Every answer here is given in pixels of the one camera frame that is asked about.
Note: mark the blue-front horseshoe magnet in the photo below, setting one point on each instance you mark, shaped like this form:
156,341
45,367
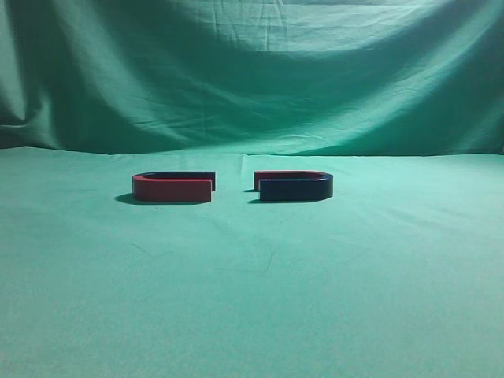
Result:
293,186

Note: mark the left red-front horseshoe magnet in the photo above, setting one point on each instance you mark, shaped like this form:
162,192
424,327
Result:
172,186

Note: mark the green cloth backdrop and cover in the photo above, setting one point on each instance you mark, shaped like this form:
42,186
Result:
398,274

